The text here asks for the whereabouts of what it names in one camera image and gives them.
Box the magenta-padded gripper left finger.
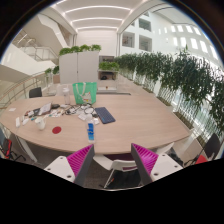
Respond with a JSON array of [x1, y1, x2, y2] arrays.
[[44, 143, 96, 188]]

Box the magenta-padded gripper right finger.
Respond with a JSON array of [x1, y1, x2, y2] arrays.
[[130, 143, 184, 187]]

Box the clear blue-labelled water bottle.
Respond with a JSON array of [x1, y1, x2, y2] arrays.
[[86, 121, 96, 144]]

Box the white chair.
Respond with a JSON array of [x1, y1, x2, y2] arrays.
[[93, 153, 143, 190]]

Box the small white box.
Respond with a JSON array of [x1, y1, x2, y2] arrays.
[[78, 113, 93, 122]]

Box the colourful sticker sheet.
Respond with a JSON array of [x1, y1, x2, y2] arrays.
[[49, 109, 64, 119]]

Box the white cup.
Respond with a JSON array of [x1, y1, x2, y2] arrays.
[[35, 116, 47, 132]]

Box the open paper booklet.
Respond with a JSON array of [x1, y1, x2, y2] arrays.
[[37, 101, 53, 117]]

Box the black chair with red seat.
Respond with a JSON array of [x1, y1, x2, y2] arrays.
[[194, 133, 223, 166]]

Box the clear pump bottle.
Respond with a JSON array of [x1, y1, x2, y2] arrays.
[[62, 85, 72, 106]]

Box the green tote bag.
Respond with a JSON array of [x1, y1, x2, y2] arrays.
[[72, 81, 98, 106]]

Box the white power strip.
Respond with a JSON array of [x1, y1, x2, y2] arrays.
[[14, 116, 22, 129]]

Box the red and black chair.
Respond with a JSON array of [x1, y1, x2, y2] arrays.
[[0, 128, 18, 161]]

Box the wooden handrail glass railing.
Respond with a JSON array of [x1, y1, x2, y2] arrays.
[[0, 71, 48, 109]]

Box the row of green plants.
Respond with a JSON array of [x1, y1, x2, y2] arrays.
[[114, 49, 224, 134]]

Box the shelf unit with plants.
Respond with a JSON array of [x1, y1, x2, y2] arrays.
[[97, 55, 120, 93]]

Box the white cabinet topped with plants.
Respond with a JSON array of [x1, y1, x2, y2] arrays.
[[58, 44, 102, 85]]

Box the white staircase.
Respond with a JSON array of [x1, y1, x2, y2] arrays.
[[11, 13, 74, 64]]

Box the ceiling light strips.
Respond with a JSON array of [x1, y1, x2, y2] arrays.
[[54, 0, 134, 33]]

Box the tangle of black cables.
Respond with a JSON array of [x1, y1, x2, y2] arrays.
[[64, 103, 96, 116]]

